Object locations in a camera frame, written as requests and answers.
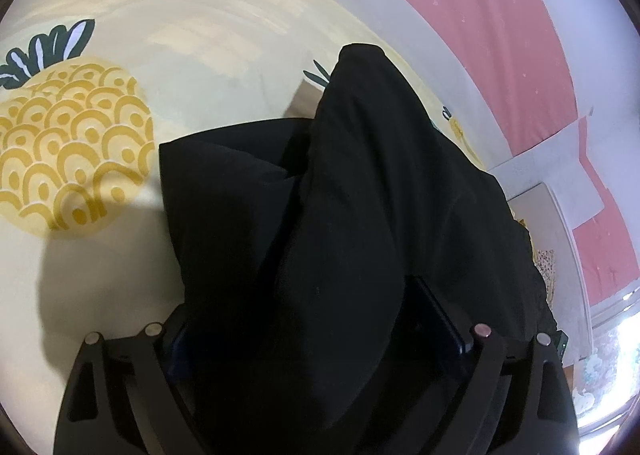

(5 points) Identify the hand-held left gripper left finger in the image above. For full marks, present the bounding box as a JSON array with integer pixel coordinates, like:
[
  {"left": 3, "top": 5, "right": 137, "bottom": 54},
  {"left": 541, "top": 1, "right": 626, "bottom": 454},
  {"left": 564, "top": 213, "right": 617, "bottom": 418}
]
[{"left": 52, "top": 306, "right": 201, "bottom": 455}]

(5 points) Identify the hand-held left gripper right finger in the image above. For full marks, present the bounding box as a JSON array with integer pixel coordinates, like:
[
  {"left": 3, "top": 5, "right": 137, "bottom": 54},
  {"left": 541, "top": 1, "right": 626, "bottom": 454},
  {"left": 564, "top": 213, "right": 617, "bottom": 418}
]
[{"left": 414, "top": 276, "right": 581, "bottom": 455}]

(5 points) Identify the black jacket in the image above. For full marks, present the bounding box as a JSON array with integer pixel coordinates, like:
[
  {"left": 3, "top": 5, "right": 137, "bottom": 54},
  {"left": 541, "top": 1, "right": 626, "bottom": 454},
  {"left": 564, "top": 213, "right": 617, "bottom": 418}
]
[{"left": 158, "top": 42, "right": 562, "bottom": 455}]

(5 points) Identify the white bedside cabinet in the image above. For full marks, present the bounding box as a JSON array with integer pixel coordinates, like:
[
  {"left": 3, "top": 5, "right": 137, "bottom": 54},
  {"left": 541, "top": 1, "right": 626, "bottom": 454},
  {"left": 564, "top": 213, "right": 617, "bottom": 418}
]
[{"left": 487, "top": 155, "right": 598, "bottom": 363}]

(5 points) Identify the pale floral cloth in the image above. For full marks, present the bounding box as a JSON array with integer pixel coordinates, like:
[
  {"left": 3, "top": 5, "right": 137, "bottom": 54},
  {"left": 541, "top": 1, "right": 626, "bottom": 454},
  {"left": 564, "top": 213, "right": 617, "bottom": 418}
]
[{"left": 572, "top": 307, "right": 640, "bottom": 433}]

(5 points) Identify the yellow pineapple print bedsheet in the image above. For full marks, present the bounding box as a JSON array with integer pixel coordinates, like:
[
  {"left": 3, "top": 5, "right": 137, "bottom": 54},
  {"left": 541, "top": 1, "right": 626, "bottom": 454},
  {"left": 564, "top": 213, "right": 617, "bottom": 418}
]
[{"left": 0, "top": 0, "right": 558, "bottom": 455}]

